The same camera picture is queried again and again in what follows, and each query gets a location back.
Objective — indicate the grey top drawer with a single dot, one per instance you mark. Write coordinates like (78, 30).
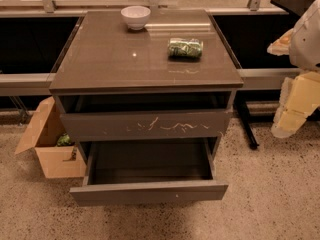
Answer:
(146, 124)

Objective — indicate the grey drawer cabinet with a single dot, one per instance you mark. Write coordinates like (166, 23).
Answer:
(110, 68)

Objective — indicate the black table with legs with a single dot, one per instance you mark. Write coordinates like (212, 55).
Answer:
(257, 81)

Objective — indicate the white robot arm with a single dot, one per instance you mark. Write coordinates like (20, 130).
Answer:
(304, 37)

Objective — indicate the grey drawer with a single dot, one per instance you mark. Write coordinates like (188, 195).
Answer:
(150, 171)
(146, 124)

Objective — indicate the open cardboard box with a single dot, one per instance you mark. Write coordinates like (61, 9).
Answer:
(42, 134)

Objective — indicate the green item in box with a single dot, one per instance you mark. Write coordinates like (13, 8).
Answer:
(64, 140)

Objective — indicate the crushed green can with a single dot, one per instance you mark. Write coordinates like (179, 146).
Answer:
(187, 48)

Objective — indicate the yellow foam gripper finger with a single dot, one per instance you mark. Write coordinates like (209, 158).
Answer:
(299, 98)

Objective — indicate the white ceramic bowl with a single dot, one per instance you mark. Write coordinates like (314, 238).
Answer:
(135, 17)

